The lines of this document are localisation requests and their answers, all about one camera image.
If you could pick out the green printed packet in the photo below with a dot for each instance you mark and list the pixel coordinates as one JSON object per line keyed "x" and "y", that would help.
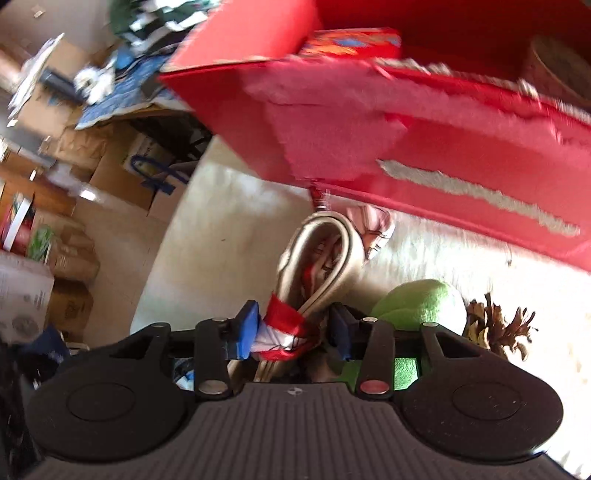
{"x": 40, "y": 242}

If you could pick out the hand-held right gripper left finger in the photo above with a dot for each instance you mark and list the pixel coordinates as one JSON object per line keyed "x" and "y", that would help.
{"x": 241, "y": 333}

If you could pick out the brown pine cone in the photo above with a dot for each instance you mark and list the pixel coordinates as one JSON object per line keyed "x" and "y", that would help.
{"x": 496, "y": 330}

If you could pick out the red cardboard box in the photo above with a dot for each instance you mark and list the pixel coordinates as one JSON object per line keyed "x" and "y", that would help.
{"x": 461, "y": 152}

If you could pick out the pink striped cloth piece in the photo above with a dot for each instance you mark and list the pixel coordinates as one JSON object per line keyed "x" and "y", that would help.
{"x": 376, "y": 228}

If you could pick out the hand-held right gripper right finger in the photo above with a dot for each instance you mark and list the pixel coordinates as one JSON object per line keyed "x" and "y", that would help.
{"x": 340, "y": 336}

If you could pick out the green fuzzy ball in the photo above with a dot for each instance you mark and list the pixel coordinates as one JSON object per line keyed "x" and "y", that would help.
{"x": 425, "y": 304}

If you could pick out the white desktop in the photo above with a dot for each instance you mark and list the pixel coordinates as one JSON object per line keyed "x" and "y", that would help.
{"x": 221, "y": 249}

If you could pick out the black rectangular device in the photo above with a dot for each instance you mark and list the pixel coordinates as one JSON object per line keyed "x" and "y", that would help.
{"x": 57, "y": 83}

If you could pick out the red printed packet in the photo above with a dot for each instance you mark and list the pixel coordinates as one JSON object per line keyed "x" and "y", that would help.
{"x": 355, "y": 42}

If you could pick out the white printed box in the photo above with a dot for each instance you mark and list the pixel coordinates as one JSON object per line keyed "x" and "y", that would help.
{"x": 21, "y": 300}

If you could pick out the blue patterned cloth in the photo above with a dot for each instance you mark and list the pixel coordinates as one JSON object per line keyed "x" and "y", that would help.
{"x": 134, "y": 87}

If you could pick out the brown woven basket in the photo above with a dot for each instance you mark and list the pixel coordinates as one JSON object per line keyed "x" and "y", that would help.
{"x": 554, "y": 69}

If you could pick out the dark blue bag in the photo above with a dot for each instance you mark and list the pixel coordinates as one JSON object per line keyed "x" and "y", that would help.
{"x": 44, "y": 348}

